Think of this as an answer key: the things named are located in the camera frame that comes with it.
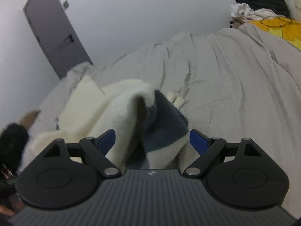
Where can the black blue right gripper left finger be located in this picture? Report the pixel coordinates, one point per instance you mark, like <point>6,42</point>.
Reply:
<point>64,174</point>

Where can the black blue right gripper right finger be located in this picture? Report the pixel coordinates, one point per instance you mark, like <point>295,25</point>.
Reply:
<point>240,175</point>

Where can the cream blue striped sweater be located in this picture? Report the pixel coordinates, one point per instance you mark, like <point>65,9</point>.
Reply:
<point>151,132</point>

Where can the black garment pile left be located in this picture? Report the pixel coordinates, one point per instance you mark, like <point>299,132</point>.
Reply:
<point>13,141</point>

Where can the brown pillow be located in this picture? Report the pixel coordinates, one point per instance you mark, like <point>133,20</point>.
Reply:
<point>29,119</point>

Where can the grey bed sheet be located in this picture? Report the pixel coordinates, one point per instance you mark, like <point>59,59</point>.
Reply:
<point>235,83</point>

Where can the yellow printed pillow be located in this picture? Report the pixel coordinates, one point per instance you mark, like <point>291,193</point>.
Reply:
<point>282,27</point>

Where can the white crumpled cloth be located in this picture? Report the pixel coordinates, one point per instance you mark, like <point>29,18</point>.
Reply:
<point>244,11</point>

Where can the grey door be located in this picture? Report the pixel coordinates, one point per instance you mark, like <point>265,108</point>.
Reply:
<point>50,25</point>

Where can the black fluffy garment right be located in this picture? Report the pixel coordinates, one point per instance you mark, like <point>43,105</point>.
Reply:
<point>279,7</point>

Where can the black door handle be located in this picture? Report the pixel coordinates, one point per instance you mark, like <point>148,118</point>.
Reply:
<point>68,39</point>

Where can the grey wall switch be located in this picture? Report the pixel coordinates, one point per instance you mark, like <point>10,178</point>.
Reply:
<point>65,4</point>

